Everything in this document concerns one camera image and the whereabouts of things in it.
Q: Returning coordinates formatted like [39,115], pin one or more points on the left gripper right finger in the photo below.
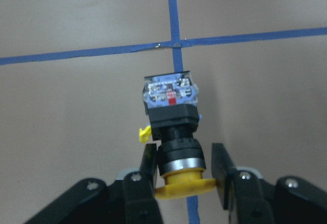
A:
[248,198]

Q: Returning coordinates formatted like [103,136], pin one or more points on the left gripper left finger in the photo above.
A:
[129,199]

